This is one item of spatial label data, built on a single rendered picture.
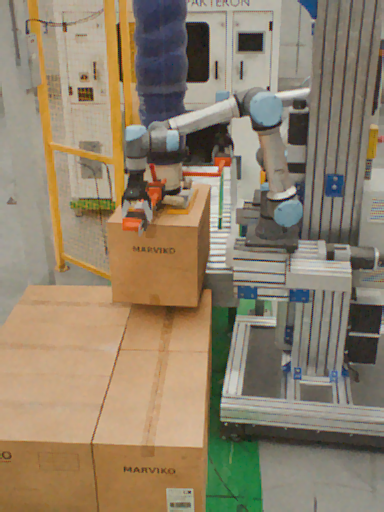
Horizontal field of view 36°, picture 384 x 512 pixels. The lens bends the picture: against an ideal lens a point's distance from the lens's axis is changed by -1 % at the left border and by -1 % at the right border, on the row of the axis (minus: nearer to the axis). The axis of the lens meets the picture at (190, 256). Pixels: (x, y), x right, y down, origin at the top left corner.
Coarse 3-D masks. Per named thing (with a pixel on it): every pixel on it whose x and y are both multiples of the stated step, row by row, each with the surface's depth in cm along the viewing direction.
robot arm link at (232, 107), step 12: (240, 96) 223; (204, 108) 225; (216, 108) 224; (228, 108) 224; (240, 108) 223; (168, 120) 225; (180, 120) 223; (192, 120) 223; (204, 120) 224; (216, 120) 225; (180, 132) 225
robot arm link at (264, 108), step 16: (256, 96) 211; (272, 96) 209; (256, 112) 210; (272, 112) 211; (256, 128) 216; (272, 128) 214; (272, 144) 218; (272, 160) 222; (272, 176) 225; (288, 176) 227; (272, 192) 229; (288, 192) 227; (272, 208) 232; (288, 208) 228; (288, 224) 232
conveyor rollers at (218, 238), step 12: (192, 168) 520; (204, 168) 520; (216, 168) 519; (228, 168) 519; (192, 180) 488; (204, 180) 487; (216, 180) 487; (228, 180) 486; (216, 192) 462; (228, 192) 462; (216, 204) 437; (216, 216) 413; (228, 216) 413; (216, 228) 390; (228, 228) 393; (216, 240) 373; (216, 252) 356; (216, 264) 340
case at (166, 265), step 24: (120, 216) 265; (168, 216) 265; (192, 216) 265; (120, 240) 261; (144, 240) 260; (168, 240) 258; (192, 240) 257; (120, 264) 266; (144, 264) 265; (168, 264) 263; (192, 264) 262; (120, 288) 272; (144, 288) 270; (168, 288) 268; (192, 288) 267
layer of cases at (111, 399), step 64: (64, 320) 286; (128, 320) 287; (192, 320) 285; (0, 384) 240; (64, 384) 240; (128, 384) 240; (192, 384) 239; (0, 448) 212; (64, 448) 211; (128, 448) 209; (192, 448) 207
